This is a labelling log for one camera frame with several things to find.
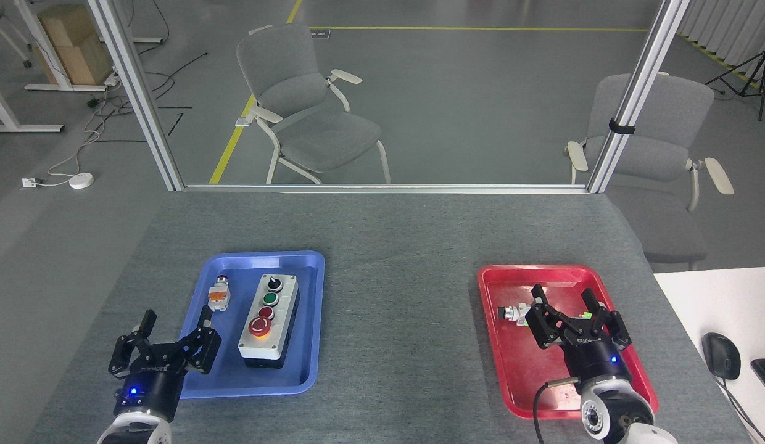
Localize silver push button green block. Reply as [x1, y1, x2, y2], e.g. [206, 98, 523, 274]
[497, 301, 534, 327]

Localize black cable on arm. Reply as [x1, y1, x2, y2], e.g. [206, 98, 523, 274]
[532, 379, 581, 444]

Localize black computer mouse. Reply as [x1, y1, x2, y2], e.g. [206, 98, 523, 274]
[701, 332, 742, 380]

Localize blue plastic tray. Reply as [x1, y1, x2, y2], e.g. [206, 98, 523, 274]
[165, 250, 326, 400]

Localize grey chair white armrests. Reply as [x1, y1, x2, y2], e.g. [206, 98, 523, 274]
[565, 72, 735, 272]
[236, 23, 392, 185]

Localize red push button orange block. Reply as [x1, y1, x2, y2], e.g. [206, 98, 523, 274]
[208, 274, 231, 313]

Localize cardboard box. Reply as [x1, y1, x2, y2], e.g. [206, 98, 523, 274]
[34, 5, 114, 86]

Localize white side table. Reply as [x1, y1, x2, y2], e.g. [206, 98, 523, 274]
[653, 266, 765, 444]

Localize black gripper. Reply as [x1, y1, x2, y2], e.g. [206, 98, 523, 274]
[108, 305, 223, 424]
[524, 284, 634, 389]

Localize white desk frame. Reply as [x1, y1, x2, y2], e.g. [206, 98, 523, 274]
[0, 0, 109, 133]

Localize grey control box with buttons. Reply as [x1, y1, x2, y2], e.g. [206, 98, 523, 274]
[238, 273, 301, 369]

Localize red plastic tray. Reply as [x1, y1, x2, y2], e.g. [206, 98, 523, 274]
[477, 265, 659, 420]

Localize white ribbed wall panel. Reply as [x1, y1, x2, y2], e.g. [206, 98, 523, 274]
[679, 0, 765, 102]

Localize silver aluminium cross rail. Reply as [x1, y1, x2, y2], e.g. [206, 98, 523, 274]
[182, 183, 590, 194]

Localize black tripod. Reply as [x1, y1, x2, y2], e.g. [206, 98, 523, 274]
[705, 34, 765, 121]

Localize silver aluminium post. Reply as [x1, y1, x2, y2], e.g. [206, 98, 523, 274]
[86, 0, 186, 192]
[586, 0, 692, 194]

